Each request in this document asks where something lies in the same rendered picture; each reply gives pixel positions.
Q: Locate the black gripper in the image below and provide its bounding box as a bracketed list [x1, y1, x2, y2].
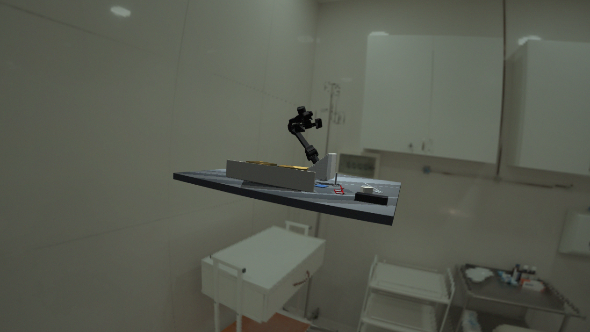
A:
[294, 118, 322, 133]

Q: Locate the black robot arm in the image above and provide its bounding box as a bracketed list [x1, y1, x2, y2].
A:
[288, 106, 319, 164]

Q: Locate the grey flat rectangular panel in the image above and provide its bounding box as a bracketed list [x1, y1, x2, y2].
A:
[226, 159, 316, 193]

